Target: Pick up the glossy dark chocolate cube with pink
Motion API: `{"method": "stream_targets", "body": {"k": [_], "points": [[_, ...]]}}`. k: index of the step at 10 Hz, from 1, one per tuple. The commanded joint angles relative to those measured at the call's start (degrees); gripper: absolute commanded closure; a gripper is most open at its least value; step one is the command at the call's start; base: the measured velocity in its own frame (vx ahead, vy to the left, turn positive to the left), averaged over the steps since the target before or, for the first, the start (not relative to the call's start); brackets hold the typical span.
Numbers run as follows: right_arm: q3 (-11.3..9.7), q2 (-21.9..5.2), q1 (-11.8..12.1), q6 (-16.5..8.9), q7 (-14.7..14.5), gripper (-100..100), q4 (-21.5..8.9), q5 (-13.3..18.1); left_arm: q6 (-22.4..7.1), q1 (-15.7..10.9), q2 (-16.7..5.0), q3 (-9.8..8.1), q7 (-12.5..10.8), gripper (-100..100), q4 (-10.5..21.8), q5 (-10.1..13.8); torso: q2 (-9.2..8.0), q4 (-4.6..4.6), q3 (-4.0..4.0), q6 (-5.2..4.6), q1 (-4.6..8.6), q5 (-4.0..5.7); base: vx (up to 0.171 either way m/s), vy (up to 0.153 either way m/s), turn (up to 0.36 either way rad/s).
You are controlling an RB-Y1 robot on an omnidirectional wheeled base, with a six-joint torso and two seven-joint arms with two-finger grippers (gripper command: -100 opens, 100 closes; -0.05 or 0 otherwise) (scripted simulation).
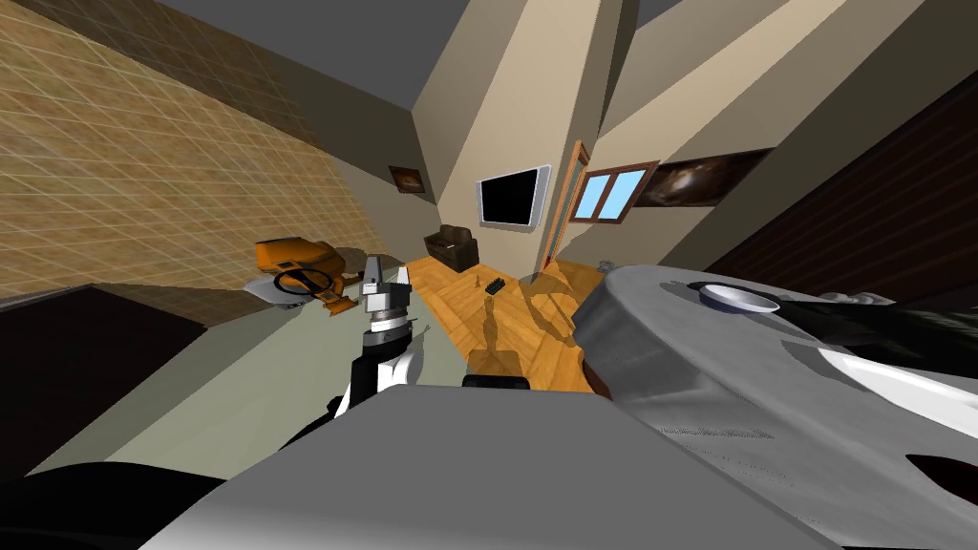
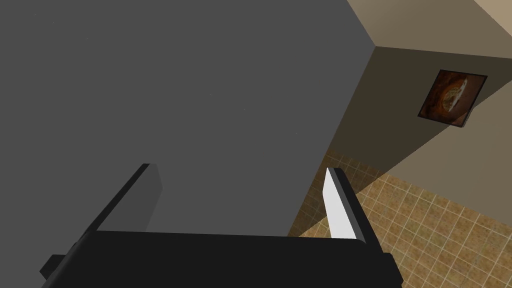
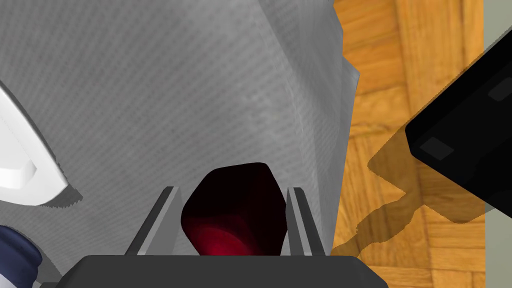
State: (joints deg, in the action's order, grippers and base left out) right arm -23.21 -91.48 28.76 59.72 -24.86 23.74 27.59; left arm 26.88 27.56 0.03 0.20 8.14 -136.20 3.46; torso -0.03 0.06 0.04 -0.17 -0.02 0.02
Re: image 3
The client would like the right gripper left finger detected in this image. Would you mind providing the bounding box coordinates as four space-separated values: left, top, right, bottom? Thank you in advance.
124 185 183 257

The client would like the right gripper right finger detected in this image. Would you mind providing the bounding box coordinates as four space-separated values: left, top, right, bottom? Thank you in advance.
280 186 327 257

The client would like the grey table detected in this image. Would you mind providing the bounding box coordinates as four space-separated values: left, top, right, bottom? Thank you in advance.
0 0 361 287

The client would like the dark blue bottle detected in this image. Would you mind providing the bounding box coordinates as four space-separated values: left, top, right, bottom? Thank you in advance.
0 224 43 288

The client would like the white plate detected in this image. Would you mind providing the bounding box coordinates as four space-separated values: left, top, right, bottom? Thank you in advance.
0 81 69 207

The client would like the black cabinet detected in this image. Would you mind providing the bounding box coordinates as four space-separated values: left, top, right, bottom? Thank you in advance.
404 27 512 220

